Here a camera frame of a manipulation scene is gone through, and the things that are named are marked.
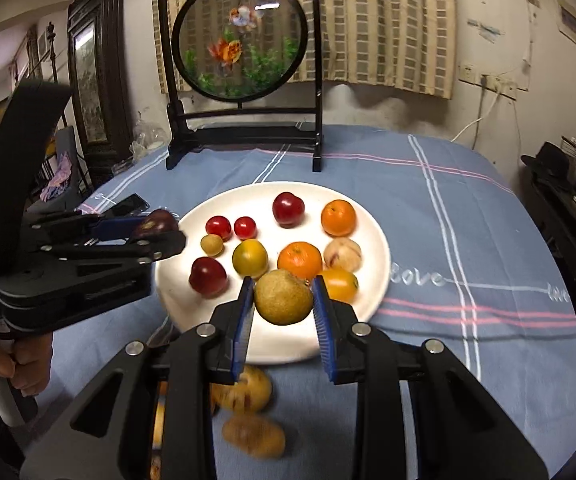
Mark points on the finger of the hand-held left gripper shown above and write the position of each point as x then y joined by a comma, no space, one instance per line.
163,247
113,225

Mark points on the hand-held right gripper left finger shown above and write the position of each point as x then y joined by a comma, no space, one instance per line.
245,320

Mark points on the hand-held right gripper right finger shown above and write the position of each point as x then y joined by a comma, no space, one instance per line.
323,330

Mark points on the dark purple plum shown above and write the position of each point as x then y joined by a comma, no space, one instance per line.
155,222

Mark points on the white round plate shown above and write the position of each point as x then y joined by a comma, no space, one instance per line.
278,345

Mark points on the brown-green kiwi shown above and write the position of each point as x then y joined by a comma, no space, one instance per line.
284,297

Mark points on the red cherry tomato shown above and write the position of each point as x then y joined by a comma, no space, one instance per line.
244,227
218,226

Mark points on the pale peach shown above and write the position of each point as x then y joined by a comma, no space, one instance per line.
343,254

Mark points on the black smartphone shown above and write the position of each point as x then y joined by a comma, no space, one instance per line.
128,205

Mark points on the yellow tomato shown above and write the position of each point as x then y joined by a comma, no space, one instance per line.
339,284

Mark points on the small olive green fruit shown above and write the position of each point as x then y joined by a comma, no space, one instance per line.
212,245

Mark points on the yellow-green round fruit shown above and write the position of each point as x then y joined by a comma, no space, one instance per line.
250,258

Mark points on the yellow brown-spotted fruit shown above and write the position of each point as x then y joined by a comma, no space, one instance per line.
248,392
254,438

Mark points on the orange mandarin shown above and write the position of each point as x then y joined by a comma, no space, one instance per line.
339,217
299,260

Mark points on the purple cloth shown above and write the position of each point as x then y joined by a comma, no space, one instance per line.
58,175

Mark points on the clear plastic wrapping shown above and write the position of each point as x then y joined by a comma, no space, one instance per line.
148,132

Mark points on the dark wooden framed panel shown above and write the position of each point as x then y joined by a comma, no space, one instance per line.
100,85

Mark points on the blue striped tablecloth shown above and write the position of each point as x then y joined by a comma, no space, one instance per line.
442,210

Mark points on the round fish screen black stand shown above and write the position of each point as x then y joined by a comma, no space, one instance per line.
240,35

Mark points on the black equipment shelf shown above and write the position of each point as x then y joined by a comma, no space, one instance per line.
562,225

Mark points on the black hat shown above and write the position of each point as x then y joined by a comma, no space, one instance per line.
547,160

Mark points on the beige striped curtain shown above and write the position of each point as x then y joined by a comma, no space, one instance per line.
382,25

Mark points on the white wall outlet strip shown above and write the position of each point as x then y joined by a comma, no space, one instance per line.
487,80

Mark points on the wall paper note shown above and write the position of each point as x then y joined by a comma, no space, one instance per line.
570,22

